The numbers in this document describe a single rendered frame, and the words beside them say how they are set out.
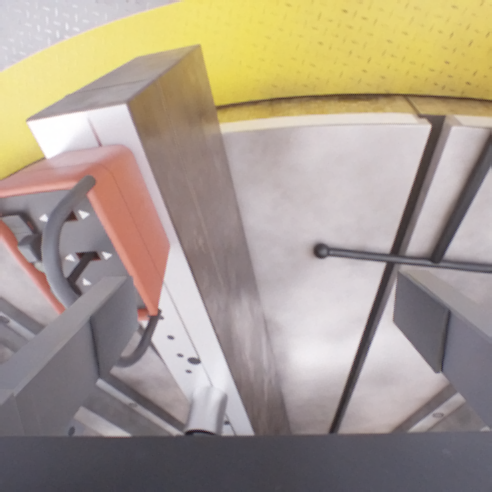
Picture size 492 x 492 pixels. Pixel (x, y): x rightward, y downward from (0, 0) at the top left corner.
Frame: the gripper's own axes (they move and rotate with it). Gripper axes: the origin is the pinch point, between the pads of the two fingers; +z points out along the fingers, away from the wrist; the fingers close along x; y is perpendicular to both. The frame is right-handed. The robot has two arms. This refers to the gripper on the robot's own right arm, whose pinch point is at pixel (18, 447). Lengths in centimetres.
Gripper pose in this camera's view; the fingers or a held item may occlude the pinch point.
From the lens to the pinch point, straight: 30.0
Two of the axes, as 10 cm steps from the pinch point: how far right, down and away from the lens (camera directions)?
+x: -9.8, 0.7, 2.1
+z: 1.2, -6.3, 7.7
